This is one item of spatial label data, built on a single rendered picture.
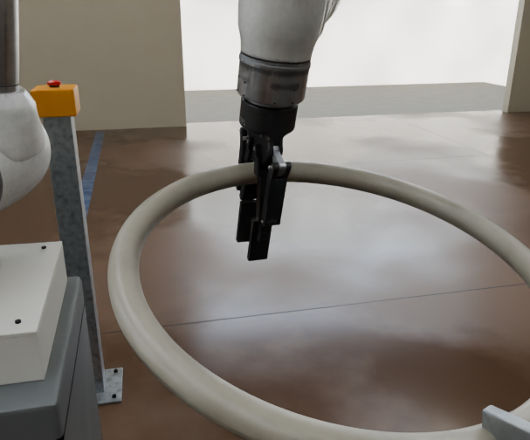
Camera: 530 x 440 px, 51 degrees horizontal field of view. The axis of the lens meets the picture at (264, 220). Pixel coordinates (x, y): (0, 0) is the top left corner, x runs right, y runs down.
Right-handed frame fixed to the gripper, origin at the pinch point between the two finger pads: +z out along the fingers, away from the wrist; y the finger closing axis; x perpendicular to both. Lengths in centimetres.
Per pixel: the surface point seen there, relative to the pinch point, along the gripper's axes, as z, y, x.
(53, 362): 20.2, -0.8, -29.1
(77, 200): 45, -95, -18
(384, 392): 106, -45, 80
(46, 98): 14, -101, -25
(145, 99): 175, -565, 94
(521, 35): 71, -505, 573
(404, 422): 103, -30, 77
